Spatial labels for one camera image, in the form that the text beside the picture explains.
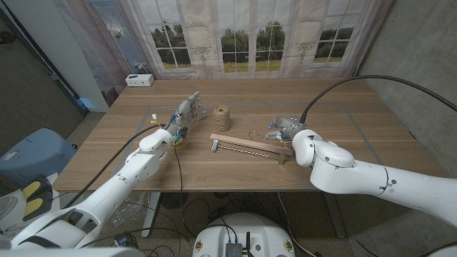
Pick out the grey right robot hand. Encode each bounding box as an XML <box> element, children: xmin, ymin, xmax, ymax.
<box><xmin>266</xmin><ymin>114</ymin><xmax>304</xmax><ymax>142</ymax></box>

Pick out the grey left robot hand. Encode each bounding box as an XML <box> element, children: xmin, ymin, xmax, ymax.
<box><xmin>164</xmin><ymin>91</ymin><xmax>208</xmax><ymax>140</ymax></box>

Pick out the brown twine spool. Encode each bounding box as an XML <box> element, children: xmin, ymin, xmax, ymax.
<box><xmin>213</xmin><ymin>105</ymin><xmax>232</xmax><ymax>132</ymax></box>

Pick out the long wooden stick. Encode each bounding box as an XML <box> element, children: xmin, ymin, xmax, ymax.
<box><xmin>209</xmin><ymin>133</ymin><xmax>296</xmax><ymax>157</ymax></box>

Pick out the thin metal rod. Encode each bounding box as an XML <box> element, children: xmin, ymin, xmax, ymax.
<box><xmin>217</xmin><ymin>144</ymin><xmax>281</xmax><ymax>160</ymax></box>

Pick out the white power box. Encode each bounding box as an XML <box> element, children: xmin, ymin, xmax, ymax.
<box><xmin>124</xmin><ymin>74</ymin><xmax>155</xmax><ymax>88</ymax></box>

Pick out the black round fan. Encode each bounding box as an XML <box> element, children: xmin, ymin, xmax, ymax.
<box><xmin>159</xmin><ymin>192</ymin><xmax>189</xmax><ymax>211</ymax></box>

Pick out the white table leg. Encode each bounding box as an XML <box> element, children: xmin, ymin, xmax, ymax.
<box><xmin>141</xmin><ymin>192</ymin><xmax>161</xmax><ymax>238</ymax></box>

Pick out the printed window backdrop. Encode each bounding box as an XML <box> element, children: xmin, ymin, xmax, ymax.
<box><xmin>53</xmin><ymin>0</ymin><xmax>393</xmax><ymax>80</ymax></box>

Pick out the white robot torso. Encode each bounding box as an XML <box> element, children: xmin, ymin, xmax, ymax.
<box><xmin>192</xmin><ymin>213</ymin><xmax>296</xmax><ymax>257</ymax></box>

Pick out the clear plastic sheet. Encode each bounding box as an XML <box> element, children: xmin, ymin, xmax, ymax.
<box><xmin>116</xmin><ymin>199</ymin><xmax>148</xmax><ymax>228</ymax></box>

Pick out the grey box on torso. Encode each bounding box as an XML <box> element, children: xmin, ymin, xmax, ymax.
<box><xmin>225</xmin><ymin>242</ymin><xmax>243</xmax><ymax>257</ymax></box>

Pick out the small device with screen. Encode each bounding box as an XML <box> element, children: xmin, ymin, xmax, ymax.
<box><xmin>114</xmin><ymin>233</ymin><xmax>139</xmax><ymax>249</ymax></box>

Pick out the blue plastic bin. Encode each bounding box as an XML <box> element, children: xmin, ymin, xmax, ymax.
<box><xmin>0</xmin><ymin>128</ymin><xmax>78</xmax><ymax>186</ymax></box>

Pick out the black and yellow pedal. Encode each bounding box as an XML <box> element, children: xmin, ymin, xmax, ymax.
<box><xmin>21</xmin><ymin>174</ymin><xmax>54</xmax><ymax>222</ymax></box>

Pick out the thin black left wrist cable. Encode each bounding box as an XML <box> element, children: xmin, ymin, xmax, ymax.
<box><xmin>172</xmin><ymin>144</ymin><xmax>201</xmax><ymax>243</ymax></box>

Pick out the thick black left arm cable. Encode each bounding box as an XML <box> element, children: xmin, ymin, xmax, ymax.
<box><xmin>63</xmin><ymin>123</ymin><xmax>165</xmax><ymax>208</ymax></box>

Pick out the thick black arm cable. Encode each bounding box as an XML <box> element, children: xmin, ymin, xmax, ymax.
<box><xmin>299</xmin><ymin>74</ymin><xmax>457</xmax><ymax>124</ymax></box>
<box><xmin>63</xmin><ymin>123</ymin><xmax>165</xmax><ymax>208</ymax></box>

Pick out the white floor cable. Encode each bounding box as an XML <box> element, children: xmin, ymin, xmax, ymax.
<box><xmin>276</xmin><ymin>192</ymin><xmax>317</xmax><ymax>257</ymax></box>

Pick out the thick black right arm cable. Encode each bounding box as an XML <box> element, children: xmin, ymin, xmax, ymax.
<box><xmin>299</xmin><ymin>74</ymin><xmax>457</xmax><ymax>124</ymax></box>

